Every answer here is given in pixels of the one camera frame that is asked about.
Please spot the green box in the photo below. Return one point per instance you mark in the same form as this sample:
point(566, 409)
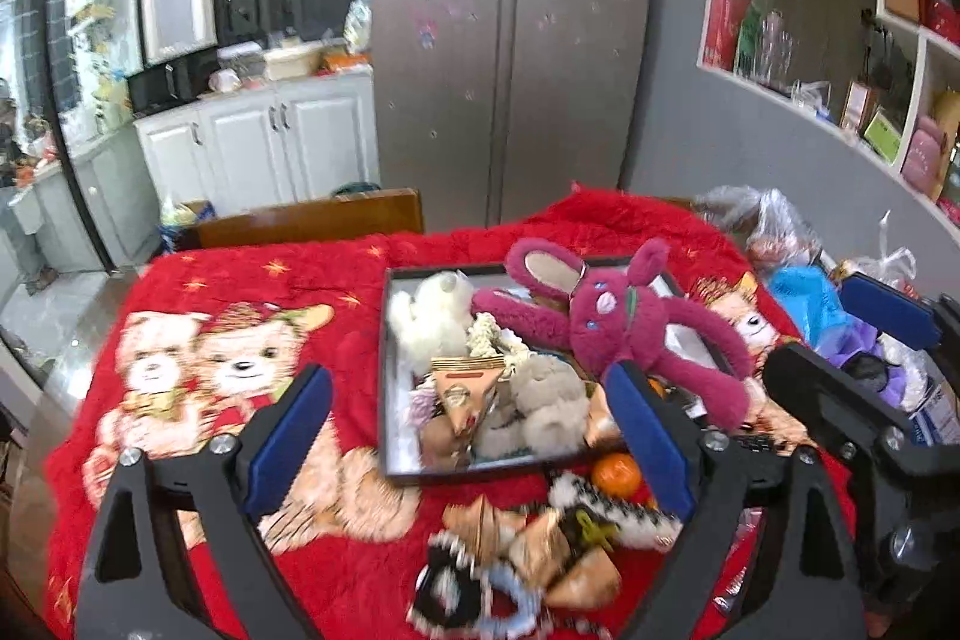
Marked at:
point(748, 44)

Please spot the beige plush toy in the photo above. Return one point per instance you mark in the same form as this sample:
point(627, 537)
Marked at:
point(540, 407)

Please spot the blue scrunchie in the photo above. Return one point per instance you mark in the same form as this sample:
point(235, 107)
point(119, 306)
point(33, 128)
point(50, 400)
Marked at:
point(510, 599)

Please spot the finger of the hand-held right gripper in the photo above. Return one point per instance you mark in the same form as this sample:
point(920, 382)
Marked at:
point(885, 302)
point(825, 385)

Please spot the red box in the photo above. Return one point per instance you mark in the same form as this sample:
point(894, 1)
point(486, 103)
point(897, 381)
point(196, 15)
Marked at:
point(724, 21)

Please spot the clear plastic bag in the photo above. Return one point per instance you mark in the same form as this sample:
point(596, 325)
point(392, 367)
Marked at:
point(757, 227)

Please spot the orange tangerine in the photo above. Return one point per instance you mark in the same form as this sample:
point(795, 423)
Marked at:
point(616, 475)

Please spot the blue plastic bag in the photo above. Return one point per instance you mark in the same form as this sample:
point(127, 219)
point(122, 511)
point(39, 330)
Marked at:
point(806, 306)

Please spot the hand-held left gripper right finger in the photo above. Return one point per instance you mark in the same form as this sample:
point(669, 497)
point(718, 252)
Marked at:
point(649, 437)

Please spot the blue white carton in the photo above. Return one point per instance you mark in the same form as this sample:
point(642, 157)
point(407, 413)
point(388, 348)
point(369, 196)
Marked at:
point(937, 415)

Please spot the cream knitted scrunchie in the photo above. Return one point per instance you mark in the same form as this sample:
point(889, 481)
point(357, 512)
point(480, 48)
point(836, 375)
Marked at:
point(487, 340)

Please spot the pink plush rabbit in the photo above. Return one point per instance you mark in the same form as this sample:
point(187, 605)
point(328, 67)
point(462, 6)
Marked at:
point(630, 325)

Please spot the silver refrigerator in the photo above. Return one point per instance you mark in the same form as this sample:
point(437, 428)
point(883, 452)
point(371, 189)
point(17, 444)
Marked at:
point(510, 48)

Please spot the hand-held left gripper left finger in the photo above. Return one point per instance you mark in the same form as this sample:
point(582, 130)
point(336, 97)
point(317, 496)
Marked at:
point(289, 437)

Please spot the black white patterned scrunchie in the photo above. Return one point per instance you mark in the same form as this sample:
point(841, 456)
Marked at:
point(442, 587)
point(637, 520)

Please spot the purple cloth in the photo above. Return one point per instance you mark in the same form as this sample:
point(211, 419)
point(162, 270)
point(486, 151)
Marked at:
point(862, 340)

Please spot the white plush bear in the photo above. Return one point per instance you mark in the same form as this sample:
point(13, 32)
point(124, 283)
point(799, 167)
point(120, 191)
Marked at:
point(435, 317)

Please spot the cream pot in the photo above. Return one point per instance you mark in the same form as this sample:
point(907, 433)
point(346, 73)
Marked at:
point(292, 64)

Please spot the pink container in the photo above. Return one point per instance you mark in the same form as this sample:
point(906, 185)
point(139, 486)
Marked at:
point(922, 156)

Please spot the yellow hair clip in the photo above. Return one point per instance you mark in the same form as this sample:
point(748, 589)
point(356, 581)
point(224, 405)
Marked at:
point(592, 527)

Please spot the white kitchen cabinet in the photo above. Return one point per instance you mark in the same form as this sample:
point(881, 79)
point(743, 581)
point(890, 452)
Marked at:
point(255, 145)

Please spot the glass sliding door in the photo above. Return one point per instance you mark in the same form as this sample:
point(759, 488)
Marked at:
point(90, 48)

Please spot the red printed blanket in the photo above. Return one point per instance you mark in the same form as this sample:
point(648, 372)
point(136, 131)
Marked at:
point(337, 280)

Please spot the black cardboard box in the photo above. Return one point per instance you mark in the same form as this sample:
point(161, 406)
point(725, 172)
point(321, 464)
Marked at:
point(386, 430)

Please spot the white plastic bag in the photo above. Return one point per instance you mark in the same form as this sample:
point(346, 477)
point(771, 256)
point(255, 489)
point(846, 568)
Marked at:
point(892, 261)

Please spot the black microwave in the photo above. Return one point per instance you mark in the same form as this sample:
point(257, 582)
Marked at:
point(169, 81)

